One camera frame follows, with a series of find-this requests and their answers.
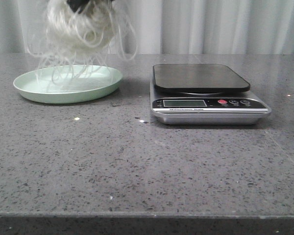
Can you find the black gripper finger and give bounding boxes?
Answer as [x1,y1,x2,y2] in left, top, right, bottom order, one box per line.
[66,0,89,13]

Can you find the silver black kitchen scale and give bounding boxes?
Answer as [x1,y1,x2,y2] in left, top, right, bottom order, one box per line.
[150,64,271,125]

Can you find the white pleated curtain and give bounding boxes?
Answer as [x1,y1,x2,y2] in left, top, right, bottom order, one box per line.
[0,0,294,54]

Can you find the pale green plate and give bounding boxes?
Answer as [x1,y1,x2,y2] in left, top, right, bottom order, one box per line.
[13,65,123,104]

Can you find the white vermicelli bundle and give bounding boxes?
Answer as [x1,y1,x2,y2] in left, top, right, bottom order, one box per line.
[26,0,139,89]

